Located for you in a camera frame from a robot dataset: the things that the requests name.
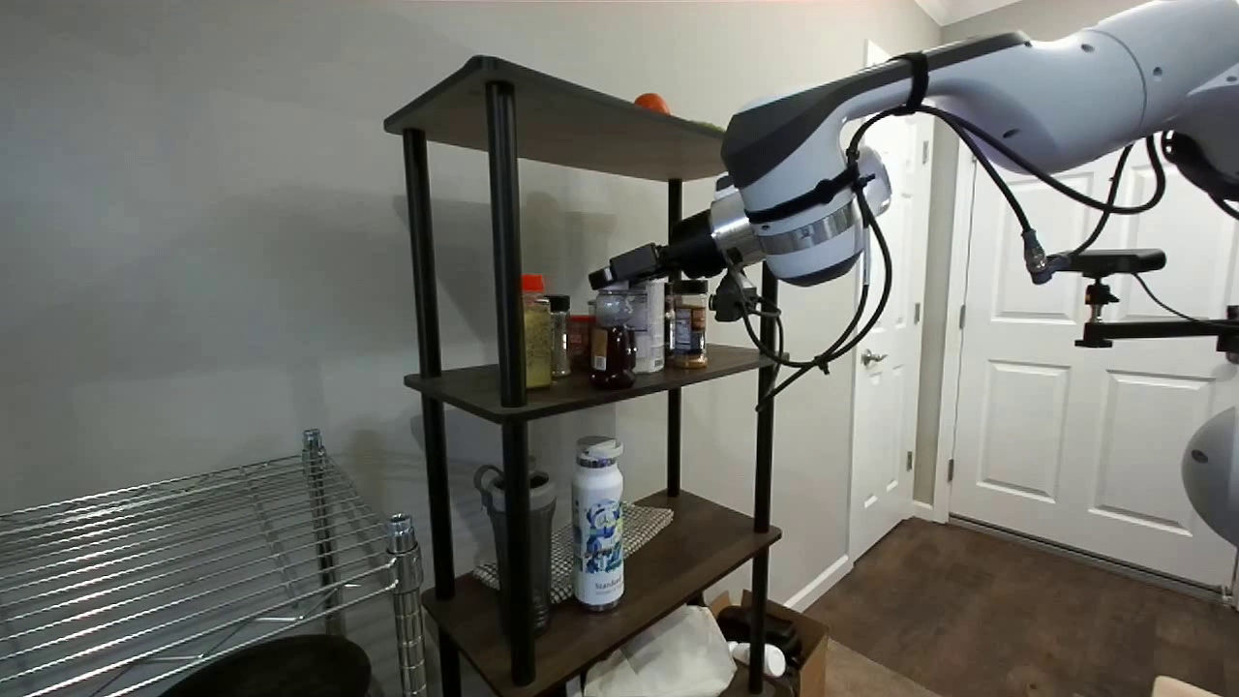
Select chrome wire rack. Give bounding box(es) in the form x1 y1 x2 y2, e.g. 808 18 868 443
0 433 435 697

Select dark grey tumbler bottle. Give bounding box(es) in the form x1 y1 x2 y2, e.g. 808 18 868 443
467 462 561 635

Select white panel door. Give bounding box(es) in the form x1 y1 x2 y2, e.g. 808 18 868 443
947 155 1239 586

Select white cylindrical canister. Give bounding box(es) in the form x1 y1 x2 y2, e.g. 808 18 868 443
630 283 667 377

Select spice jar with orange label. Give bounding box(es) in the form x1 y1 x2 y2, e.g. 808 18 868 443
667 280 710 373

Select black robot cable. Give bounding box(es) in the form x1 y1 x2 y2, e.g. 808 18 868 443
752 102 1173 402

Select white patterned water bottle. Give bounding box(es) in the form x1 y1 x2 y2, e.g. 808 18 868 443
572 436 623 612

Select yellow jar with red lid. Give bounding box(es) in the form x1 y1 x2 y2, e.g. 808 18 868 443
523 270 552 393

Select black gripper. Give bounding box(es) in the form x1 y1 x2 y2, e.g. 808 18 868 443
590 214 755 320

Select white plastic bottle in box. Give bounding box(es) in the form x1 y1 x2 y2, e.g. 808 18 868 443
764 642 786 678

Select orange ball on top shelf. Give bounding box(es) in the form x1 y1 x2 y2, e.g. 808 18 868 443
635 94 671 116

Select spice jar with white label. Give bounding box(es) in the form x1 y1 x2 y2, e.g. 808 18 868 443
548 293 572 380

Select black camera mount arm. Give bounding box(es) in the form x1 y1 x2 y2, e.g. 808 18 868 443
1021 243 1239 359

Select dark wood shelving unit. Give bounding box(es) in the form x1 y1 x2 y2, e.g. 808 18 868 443
387 54 777 697

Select white canvas tote bag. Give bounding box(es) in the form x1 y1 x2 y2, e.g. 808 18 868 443
569 606 734 697

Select open cardboard box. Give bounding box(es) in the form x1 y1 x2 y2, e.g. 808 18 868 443
723 606 938 697

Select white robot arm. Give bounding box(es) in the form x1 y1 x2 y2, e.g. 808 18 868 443
590 0 1239 288

